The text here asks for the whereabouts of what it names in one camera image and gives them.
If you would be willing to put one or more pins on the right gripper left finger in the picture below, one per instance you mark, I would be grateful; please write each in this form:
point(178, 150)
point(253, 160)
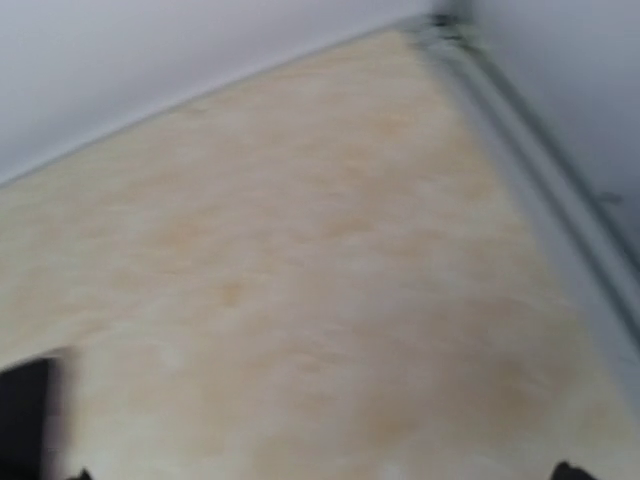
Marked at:
point(84, 474)

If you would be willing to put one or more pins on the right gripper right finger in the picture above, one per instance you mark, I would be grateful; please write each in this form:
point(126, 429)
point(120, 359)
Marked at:
point(566, 471)

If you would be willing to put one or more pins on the phone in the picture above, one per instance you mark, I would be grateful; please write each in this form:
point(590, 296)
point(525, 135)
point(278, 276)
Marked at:
point(31, 417)

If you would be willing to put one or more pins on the right side aluminium rail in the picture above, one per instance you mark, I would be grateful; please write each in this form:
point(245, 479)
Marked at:
point(600, 268)

